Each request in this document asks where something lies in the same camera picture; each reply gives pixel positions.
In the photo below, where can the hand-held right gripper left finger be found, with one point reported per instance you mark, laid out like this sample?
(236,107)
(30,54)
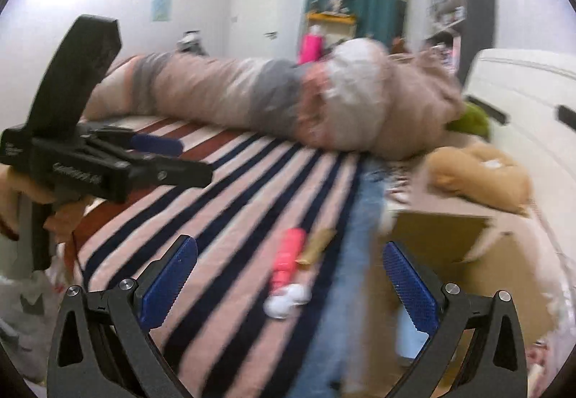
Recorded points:
(171,281)

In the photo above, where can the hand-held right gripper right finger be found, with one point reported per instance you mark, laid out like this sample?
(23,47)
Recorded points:
(409,290)

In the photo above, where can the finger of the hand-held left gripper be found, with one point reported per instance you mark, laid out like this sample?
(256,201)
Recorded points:
(180,175)
(157,145)

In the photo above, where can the person's left hand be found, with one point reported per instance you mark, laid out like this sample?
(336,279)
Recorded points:
(13,184)

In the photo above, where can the cardboard box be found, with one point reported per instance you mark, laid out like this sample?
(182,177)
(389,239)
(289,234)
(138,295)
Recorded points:
(450,254)

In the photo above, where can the blue jeans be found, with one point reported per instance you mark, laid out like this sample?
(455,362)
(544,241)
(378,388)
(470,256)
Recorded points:
(346,299)

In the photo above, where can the striped bed sheet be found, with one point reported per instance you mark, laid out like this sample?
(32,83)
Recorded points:
(252,209)

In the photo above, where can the rolled pink grey duvet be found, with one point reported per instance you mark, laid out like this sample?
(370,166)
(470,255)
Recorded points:
(252,87)

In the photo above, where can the pink bottle with white cap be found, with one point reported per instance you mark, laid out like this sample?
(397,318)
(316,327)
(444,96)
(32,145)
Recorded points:
(288,263)

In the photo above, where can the tan plush cushion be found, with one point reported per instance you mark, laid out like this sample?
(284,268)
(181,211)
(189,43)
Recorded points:
(481,177)

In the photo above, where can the white plastic bag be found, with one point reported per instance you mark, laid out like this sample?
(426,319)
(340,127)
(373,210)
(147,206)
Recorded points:
(27,317)

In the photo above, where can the white door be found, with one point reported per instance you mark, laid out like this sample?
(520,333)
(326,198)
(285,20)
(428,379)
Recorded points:
(261,15)

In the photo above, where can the pink water bottle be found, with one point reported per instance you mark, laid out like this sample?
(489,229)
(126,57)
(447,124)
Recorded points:
(310,48)

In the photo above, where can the green plush toy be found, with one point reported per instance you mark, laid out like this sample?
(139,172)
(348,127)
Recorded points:
(472,119)

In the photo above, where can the yellow topped cabinet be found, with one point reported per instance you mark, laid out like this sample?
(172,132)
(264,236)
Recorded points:
(330,15)

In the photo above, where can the white drawer cabinet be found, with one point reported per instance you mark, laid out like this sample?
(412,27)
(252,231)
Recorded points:
(526,101)

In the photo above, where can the wall poster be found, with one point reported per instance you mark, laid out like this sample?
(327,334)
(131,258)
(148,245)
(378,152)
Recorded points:
(162,6)

